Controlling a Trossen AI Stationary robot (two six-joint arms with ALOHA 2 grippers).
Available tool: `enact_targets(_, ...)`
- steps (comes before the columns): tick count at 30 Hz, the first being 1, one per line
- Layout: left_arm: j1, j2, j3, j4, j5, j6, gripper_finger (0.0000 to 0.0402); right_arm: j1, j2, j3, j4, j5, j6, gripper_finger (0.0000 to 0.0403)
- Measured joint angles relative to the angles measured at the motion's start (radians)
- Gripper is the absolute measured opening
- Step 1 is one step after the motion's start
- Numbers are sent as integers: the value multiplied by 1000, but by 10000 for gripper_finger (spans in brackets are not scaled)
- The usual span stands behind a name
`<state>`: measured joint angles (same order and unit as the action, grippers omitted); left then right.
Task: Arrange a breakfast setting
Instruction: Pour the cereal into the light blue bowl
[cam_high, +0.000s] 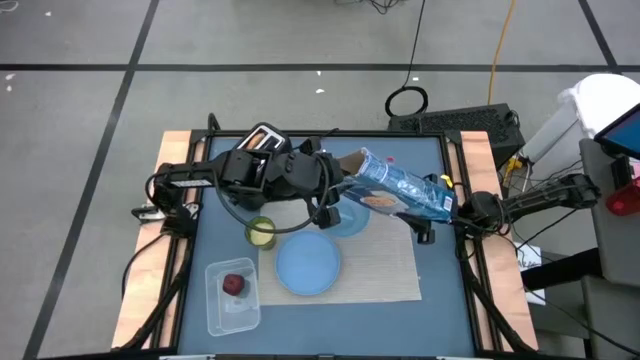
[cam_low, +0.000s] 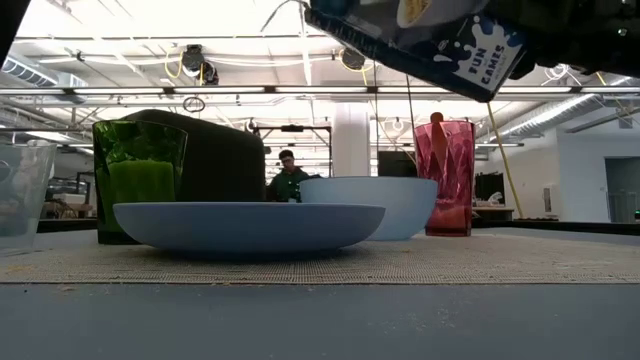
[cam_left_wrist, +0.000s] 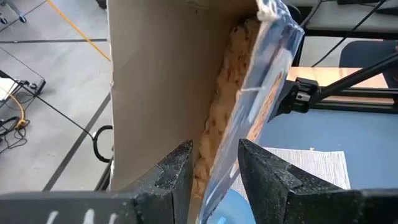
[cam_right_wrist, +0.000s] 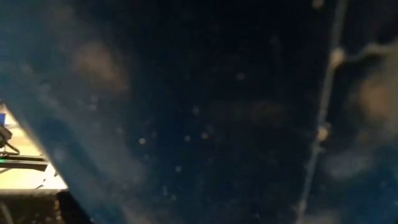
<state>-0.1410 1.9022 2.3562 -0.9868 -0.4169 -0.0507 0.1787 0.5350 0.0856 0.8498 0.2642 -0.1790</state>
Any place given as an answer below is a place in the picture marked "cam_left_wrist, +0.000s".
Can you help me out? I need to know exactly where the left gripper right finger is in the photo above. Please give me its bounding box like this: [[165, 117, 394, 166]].
[[238, 139, 398, 224]]

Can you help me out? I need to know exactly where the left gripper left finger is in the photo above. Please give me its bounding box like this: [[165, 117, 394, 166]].
[[0, 139, 194, 224]]

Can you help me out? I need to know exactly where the blue frosted flakes cereal box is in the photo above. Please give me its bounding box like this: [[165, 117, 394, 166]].
[[106, 0, 305, 224]]

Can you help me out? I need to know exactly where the beige woven placemat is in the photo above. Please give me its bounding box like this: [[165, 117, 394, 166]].
[[231, 146, 351, 202]]

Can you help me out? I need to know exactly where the blue bowl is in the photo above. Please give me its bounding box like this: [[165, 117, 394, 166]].
[[206, 189, 257, 224]]

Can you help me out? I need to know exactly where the wooden side board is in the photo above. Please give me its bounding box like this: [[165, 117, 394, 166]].
[[285, 67, 389, 90]]

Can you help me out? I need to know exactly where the grey chair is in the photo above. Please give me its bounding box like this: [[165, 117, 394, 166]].
[[338, 39, 398, 90]]

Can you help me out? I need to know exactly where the grey desk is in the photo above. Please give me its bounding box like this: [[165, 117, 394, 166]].
[[304, 0, 398, 40]]

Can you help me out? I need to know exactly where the black looped floor cable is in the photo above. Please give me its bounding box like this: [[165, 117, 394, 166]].
[[92, 124, 113, 163]]

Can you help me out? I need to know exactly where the yellow floor cable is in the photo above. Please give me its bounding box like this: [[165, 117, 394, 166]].
[[46, 0, 111, 62]]

